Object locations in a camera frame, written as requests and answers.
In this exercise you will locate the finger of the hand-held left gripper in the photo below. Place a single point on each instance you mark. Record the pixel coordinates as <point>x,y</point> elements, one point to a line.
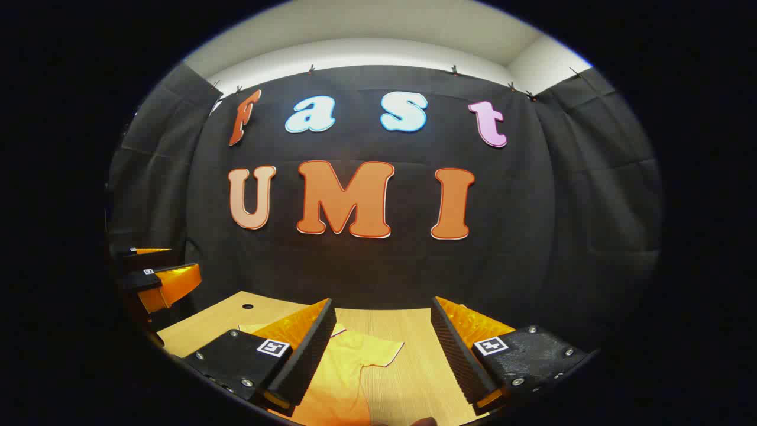
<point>174,284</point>
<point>151,251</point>

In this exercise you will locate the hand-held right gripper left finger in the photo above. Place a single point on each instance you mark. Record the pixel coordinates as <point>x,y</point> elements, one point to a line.
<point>313,355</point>

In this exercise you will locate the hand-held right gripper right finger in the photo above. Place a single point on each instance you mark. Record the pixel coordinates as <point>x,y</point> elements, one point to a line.
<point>455,355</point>

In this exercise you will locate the orange T-shirt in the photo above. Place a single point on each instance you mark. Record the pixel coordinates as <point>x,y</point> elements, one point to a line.
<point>349,378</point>

